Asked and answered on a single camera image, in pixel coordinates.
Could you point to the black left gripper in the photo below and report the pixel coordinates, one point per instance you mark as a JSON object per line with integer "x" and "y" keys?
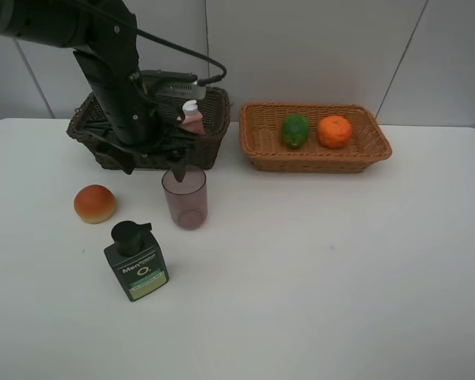
{"x": 133, "y": 121}

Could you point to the translucent purple plastic cup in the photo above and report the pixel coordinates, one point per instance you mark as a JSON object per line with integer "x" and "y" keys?
{"x": 187, "y": 200}

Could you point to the pink bottle white cap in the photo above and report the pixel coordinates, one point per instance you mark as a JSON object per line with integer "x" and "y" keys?
{"x": 193, "y": 118}

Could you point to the dark green pump bottle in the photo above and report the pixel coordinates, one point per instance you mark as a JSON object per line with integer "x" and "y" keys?
{"x": 136, "y": 259}

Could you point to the green lime fruit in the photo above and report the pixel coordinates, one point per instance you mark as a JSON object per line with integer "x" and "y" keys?
{"x": 295, "y": 130}

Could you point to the orange tangerine fruit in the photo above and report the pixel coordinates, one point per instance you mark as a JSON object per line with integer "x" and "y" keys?
{"x": 334, "y": 132}

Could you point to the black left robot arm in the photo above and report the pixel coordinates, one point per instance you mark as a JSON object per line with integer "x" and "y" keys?
{"x": 80, "y": 25}

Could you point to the round orange bread bun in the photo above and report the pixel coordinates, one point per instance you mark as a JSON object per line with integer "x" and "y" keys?
{"x": 94, "y": 204}

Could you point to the dark brown wicker basket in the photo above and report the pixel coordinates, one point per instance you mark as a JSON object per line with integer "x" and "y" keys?
{"x": 215, "y": 109}

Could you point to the light orange wicker basket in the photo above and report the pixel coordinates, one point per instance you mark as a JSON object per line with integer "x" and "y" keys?
{"x": 260, "y": 139}

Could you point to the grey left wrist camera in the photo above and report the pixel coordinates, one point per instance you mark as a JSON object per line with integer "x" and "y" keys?
{"x": 172, "y": 84}

